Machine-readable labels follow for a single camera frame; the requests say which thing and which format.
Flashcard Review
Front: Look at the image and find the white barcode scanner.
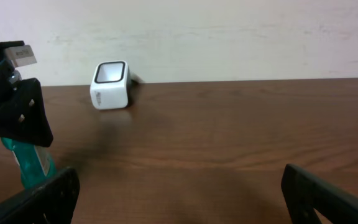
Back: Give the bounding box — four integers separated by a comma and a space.
89, 60, 132, 110

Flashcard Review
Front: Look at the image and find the teal mouthwash bottle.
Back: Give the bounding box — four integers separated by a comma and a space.
1, 138, 57, 189

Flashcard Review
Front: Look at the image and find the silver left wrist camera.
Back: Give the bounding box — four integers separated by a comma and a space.
4, 45, 37, 68

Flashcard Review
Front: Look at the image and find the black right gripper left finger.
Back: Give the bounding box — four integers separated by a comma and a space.
0, 167, 80, 224

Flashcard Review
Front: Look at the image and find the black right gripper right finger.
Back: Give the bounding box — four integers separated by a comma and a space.
281, 164, 358, 223

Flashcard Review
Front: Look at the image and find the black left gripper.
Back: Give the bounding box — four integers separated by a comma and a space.
0, 40, 53, 147

